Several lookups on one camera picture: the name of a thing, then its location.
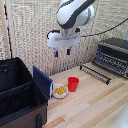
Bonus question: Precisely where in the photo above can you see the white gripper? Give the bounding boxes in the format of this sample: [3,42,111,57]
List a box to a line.
[46,27,83,59]

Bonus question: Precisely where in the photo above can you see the red plastic cup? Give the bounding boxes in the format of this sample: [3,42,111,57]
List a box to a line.
[67,76,81,93]

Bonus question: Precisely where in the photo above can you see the black fabric storage bag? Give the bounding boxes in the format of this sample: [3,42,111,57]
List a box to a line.
[0,56,50,128]

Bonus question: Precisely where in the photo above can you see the dark blue upright panel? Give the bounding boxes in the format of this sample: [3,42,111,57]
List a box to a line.
[32,65,55,101]

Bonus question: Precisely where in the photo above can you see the beige woven folding screen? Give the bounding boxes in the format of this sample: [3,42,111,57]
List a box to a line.
[0,0,128,77]

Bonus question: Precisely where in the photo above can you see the yellow food pieces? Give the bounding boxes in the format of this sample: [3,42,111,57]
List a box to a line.
[54,85,67,96]

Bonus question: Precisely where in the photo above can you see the white bowl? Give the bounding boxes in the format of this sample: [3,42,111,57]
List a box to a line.
[52,83,70,100]

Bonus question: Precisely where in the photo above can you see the black toaster oven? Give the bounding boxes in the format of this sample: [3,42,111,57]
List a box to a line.
[91,37,128,80]

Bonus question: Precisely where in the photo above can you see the black wire rack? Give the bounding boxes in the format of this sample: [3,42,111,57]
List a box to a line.
[79,63,112,86]

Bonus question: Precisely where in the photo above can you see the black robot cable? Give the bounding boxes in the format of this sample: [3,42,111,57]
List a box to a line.
[79,17,128,38]

